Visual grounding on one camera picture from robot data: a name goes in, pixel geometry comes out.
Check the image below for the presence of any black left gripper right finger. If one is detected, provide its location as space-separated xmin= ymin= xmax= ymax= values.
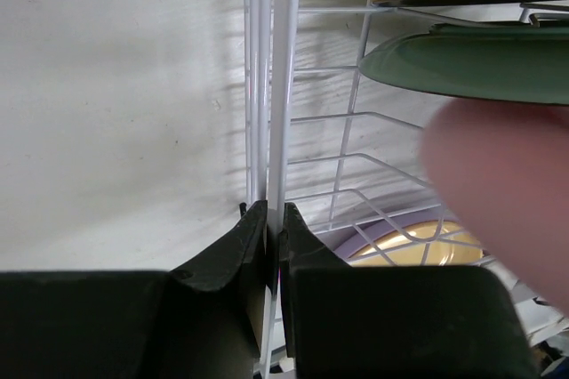
xmin=279 ymin=203 xmax=539 ymax=378

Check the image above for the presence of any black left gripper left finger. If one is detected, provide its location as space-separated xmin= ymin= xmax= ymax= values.
xmin=1 ymin=201 xmax=267 ymax=378

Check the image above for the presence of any lilac plastic plate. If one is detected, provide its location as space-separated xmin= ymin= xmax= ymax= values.
xmin=317 ymin=214 xmax=459 ymax=267

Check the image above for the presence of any cream orange plastic plate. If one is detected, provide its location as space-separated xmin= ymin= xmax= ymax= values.
xmin=347 ymin=220 xmax=485 ymax=266

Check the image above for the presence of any pink plastic plate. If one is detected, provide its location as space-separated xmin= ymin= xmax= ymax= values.
xmin=420 ymin=99 xmax=568 ymax=313

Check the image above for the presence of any white wire dish rack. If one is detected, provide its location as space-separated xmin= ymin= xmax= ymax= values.
xmin=242 ymin=0 xmax=569 ymax=379

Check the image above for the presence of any teal patterned ceramic plate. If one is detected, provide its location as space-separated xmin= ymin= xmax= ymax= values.
xmin=359 ymin=21 xmax=568 ymax=106

